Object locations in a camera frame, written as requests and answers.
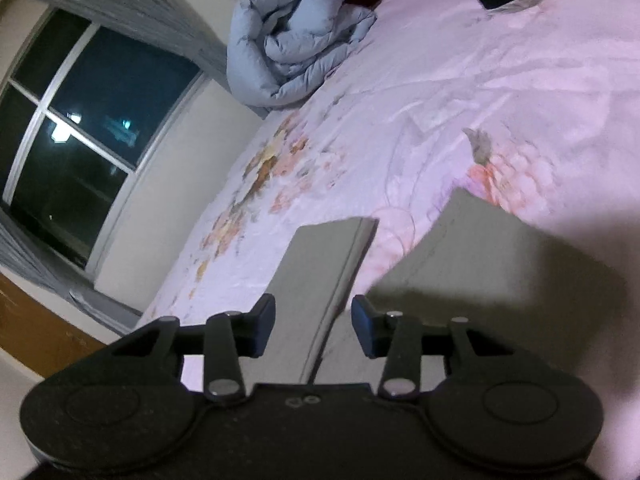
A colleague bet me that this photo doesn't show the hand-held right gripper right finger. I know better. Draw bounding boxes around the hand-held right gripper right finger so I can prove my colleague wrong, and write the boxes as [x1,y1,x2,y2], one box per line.
[351,294,507,403]

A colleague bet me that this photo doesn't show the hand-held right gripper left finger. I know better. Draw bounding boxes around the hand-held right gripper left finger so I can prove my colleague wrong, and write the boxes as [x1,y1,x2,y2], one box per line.
[108,293,277,404]

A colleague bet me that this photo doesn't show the grey pants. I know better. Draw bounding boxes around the grey pants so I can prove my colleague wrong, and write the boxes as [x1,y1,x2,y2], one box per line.
[266,187,629,387]

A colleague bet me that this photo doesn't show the pink floral bed sheet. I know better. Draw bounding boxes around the pink floral bed sheet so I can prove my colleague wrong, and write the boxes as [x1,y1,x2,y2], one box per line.
[134,0,640,413]

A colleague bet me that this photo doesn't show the brown wooden door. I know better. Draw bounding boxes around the brown wooden door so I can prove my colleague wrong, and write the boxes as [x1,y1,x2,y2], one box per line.
[0,269,107,382]

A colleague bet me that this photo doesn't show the white framed window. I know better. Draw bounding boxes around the white framed window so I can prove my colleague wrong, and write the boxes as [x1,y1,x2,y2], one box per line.
[0,6,207,275]

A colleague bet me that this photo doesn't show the light blue rolled duvet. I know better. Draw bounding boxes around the light blue rolled duvet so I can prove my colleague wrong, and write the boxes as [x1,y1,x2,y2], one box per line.
[226,0,379,122]

